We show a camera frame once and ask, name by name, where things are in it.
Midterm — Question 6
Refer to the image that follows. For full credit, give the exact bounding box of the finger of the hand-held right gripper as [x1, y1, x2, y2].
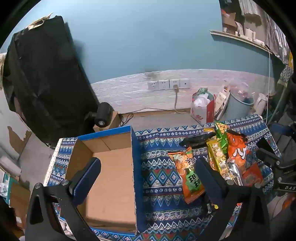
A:
[270, 123, 292, 138]
[255, 138, 282, 164]

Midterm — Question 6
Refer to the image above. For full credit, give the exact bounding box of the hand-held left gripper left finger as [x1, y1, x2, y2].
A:
[25, 157, 102, 241]

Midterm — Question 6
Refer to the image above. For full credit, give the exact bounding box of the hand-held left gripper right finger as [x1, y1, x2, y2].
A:
[196, 158, 271, 241]

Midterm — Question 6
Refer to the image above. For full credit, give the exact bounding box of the orange green snack packet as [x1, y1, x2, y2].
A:
[168, 147, 207, 205]

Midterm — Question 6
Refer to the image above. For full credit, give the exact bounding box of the green yellow snack packet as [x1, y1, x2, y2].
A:
[215, 122, 230, 152]

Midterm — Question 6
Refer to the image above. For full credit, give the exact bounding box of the silver snack packet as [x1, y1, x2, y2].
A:
[226, 159, 244, 186]

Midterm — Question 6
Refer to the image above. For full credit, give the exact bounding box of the small dark snack packet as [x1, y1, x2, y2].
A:
[205, 200, 219, 215]

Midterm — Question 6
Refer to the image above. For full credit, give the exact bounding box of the small red snack packet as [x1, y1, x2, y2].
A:
[242, 163, 264, 187]

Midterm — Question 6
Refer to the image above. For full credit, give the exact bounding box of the white kettle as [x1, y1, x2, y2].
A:
[253, 93, 269, 114]

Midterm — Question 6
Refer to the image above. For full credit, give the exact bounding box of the blue patterned tablecloth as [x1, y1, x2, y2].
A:
[46, 115, 281, 241]

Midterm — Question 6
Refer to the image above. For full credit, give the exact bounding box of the light blue bin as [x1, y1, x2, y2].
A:
[223, 89, 255, 121]

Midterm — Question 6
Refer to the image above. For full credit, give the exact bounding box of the small cardboard box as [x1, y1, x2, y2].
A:
[92, 111, 121, 133]

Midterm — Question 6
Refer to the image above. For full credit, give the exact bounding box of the black round device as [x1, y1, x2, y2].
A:
[85, 102, 114, 128]

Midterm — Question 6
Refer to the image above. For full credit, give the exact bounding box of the white paper bag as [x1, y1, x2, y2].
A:
[215, 85, 231, 119]

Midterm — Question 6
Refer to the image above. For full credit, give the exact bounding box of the red white bag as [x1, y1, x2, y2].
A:
[191, 88, 217, 125]

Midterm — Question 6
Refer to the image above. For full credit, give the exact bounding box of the flat cardboard box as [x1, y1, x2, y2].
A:
[9, 183, 31, 229]

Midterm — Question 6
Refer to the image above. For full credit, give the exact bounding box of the teal box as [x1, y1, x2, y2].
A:
[0, 171, 12, 205]

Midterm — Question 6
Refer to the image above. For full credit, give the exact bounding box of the silver foil sheet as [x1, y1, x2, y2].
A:
[264, 10, 290, 64]

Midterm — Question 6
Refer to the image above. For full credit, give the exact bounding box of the black covered cabinet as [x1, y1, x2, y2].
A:
[2, 15, 100, 144]

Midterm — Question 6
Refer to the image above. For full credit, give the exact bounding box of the white hanging cable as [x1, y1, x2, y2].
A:
[265, 46, 273, 124]

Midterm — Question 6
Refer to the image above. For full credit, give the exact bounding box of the black floor cable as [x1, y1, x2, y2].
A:
[120, 108, 179, 127]

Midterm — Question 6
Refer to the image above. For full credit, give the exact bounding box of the beige plug cable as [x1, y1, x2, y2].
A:
[173, 85, 183, 114]

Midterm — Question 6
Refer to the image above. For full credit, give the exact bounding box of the white wall shelf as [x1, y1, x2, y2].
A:
[210, 29, 276, 55]

